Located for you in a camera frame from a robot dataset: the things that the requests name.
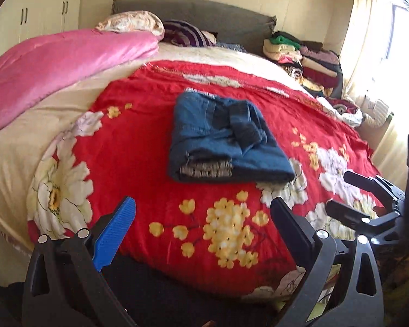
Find floral pillow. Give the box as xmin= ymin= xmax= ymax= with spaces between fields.
xmin=95 ymin=10 xmax=165 ymax=37

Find stack of folded clothes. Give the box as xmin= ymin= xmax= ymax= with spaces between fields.
xmin=262 ymin=31 xmax=344 ymax=98

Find cream wardrobe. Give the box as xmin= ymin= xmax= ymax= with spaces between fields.
xmin=0 ymin=0 xmax=86 ymax=39

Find purple striped pillow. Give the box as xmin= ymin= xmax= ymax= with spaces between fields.
xmin=161 ymin=20 xmax=219 ymax=48

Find pink quilt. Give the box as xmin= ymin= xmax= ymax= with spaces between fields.
xmin=0 ymin=29 xmax=161 ymax=139

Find pile of red white clothes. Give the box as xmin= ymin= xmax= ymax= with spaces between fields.
xmin=316 ymin=96 xmax=364 ymax=129

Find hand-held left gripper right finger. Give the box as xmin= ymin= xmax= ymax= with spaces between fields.
xmin=270 ymin=196 xmax=385 ymax=327

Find blue denim pants lace trim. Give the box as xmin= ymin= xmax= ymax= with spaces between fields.
xmin=167 ymin=90 xmax=296 ymax=183

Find dark cloth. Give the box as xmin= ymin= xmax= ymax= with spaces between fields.
xmin=0 ymin=254 xmax=295 ymax=327

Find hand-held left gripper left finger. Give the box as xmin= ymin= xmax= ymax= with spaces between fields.
xmin=22 ymin=196 xmax=139 ymax=327

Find cream curtain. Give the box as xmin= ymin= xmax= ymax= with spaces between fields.
xmin=338 ymin=0 xmax=409 ymax=186

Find grey fringed cloth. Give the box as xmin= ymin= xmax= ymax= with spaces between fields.
xmin=216 ymin=42 xmax=246 ymax=53

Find white knitted cloth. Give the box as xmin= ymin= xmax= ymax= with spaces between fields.
xmin=360 ymin=97 xmax=395 ymax=127

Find red floral bedspread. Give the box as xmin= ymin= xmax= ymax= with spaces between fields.
xmin=26 ymin=59 xmax=386 ymax=298

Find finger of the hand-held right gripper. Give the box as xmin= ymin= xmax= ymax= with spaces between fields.
xmin=325 ymin=199 xmax=401 ymax=236
xmin=343 ymin=170 xmax=407 ymax=209

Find window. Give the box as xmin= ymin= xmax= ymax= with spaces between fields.
xmin=384 ymin=3 xmax=409 ymax=66

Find grey headboard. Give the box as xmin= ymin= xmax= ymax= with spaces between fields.
xmin=111 ymin=0 xmax=278 ymax=54

